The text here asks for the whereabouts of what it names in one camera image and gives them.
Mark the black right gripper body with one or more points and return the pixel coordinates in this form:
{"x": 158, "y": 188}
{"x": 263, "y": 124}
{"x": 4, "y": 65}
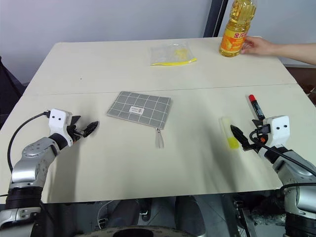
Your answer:
{"x": 259, "y": 138}

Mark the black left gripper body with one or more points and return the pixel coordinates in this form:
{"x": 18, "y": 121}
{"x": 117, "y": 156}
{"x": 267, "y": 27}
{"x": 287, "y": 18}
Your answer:
{"x": 75, "y": 132}

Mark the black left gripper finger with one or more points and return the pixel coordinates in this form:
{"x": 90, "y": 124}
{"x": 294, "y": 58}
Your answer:
{"x": 91, "y": 128}
{"x": 75, "y": 119}

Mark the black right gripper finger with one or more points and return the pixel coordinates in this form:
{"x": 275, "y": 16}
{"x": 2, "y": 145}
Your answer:
{"x": 240, "y": 135}
{"x": 257, "y": 123}

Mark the yellow cooking oil bottle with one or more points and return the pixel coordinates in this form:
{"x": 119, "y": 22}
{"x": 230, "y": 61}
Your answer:
{"x": 234, "y": 37}

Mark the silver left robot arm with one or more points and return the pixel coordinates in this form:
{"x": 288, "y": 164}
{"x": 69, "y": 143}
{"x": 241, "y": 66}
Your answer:
{"x": 27, "y": 163}

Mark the person's bare forearm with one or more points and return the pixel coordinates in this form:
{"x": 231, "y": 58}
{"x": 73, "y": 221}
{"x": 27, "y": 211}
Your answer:
{"x": 296, "y": 53}

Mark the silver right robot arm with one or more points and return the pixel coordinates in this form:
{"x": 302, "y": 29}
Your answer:
{"x": 296, "y": 177}

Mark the grey checked zipper pouch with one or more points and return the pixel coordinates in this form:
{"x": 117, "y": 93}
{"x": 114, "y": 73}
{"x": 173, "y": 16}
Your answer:
{"x": 139, "y": 109}

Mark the person's bare hand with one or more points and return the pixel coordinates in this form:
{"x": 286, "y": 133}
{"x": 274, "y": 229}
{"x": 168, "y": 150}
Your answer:
{"x": 259, "y": 45}

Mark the yellow highlighter with clear cap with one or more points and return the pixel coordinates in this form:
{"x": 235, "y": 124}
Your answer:
{"x": 230, "y": 138}

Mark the black marker with red cap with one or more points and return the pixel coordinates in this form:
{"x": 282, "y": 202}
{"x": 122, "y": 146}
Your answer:
{"x": 256, "y": 108}

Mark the black fabric object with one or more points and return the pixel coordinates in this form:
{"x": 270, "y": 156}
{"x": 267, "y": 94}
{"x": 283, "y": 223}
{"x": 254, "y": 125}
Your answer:
{"x": 8, "y": 93}

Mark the clear zip bag yellow slider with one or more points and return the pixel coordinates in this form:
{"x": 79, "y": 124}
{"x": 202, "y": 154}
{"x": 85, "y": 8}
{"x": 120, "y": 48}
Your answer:
{"x": 170, "y": 54}

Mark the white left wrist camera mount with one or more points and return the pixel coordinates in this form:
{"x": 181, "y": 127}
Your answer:
{"x": 58, "y": 121}

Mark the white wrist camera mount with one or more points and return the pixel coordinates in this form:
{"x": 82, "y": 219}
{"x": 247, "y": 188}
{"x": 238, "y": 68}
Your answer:
{"x": 279, "y": 130}
{"x": 58, "y": 121}

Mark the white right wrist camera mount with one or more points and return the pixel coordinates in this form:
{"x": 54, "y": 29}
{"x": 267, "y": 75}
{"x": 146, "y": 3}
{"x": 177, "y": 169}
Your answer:
{"x": 279, "y": 130}

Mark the dark metal post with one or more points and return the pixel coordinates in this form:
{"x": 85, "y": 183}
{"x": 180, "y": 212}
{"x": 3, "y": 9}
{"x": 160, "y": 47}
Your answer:
{"x": 214, "y": 17}

